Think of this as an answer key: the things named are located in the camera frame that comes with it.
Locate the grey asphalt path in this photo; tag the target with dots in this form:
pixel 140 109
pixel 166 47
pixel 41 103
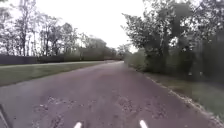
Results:
pixel 110 90

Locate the pale side path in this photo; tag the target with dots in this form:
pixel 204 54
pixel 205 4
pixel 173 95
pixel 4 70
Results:
pixel 50 63

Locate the trees and bushes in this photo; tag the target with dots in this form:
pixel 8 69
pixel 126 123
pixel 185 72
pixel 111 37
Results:
pixel 173 40

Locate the robot's own part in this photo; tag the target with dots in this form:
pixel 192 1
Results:
pixel 143 124
pixel 77 125

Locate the row of trees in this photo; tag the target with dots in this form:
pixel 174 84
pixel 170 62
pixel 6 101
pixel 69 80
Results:
pixel 43 36

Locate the grass strip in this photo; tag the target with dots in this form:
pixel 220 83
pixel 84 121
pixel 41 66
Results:
pixel 30 71

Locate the dark hedge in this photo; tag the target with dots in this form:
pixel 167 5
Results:
pixel 23 59

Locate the grass verge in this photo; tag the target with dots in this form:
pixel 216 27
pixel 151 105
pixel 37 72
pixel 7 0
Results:
pixel 203 91

